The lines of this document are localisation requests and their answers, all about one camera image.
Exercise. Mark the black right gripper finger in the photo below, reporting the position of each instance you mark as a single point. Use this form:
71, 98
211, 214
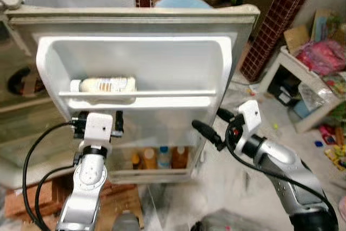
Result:
208, 133
226, 116

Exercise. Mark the small yellow bottle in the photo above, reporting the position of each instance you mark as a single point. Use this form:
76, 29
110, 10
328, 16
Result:
135, 160

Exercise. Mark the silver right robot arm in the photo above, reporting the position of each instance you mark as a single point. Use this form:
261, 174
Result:
281, 169

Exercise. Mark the grey fridge cabinet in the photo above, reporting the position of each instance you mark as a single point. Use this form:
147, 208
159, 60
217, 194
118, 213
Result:
21, 133

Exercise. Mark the light blue round basin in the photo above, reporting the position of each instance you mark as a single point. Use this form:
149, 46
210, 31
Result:
184, 1

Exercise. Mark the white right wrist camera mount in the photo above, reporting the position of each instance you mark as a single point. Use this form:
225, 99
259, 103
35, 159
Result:
250, 114

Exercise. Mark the pink plastic bag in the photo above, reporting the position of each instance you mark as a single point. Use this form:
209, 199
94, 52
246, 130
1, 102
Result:
324, 57

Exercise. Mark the white fridge door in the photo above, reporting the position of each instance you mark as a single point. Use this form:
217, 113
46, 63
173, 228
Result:
162, 58

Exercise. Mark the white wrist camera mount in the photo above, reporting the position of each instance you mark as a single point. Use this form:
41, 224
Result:
250, 114
99, 128

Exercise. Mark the grey robot foot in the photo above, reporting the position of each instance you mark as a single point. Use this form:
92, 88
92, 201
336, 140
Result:
221, 221
125, 222

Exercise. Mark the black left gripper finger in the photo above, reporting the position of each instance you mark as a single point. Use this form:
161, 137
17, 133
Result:
80, 118
119, 121

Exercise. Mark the white open cabinet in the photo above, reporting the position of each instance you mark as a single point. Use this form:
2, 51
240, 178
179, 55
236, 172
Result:
281, 71

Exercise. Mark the wide red brick pillar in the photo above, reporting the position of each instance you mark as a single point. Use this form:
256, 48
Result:
278, 25

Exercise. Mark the flat brown cardboard box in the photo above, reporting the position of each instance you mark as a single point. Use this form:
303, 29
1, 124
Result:
32, 198

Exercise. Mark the clear plastic bag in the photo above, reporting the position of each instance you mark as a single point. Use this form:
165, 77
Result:
312, 96

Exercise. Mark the small brown cardboard box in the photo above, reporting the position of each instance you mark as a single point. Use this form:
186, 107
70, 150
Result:
296, 39

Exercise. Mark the colourful picture book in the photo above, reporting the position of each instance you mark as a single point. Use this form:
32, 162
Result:
323, 25

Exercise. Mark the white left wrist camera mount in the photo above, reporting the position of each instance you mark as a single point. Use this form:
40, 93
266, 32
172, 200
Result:
99, 128

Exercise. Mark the colourful toy pile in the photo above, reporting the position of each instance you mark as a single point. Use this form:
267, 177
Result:
334, 144

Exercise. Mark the grey right robot foot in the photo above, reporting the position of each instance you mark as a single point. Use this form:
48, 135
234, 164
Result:
221, 221

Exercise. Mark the orange drink bottle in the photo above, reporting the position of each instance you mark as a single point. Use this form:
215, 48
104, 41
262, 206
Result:
149, 159

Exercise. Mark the blue-capped clear water bottle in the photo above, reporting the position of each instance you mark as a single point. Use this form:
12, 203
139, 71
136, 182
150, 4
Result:
163, 158

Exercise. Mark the grey left robot foot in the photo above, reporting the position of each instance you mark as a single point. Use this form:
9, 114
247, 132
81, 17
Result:
125, 222

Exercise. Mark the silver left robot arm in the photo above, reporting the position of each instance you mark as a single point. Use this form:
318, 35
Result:
86, 187

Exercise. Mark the cream white-capped bottle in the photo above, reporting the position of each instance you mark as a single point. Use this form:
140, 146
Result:
108, 85

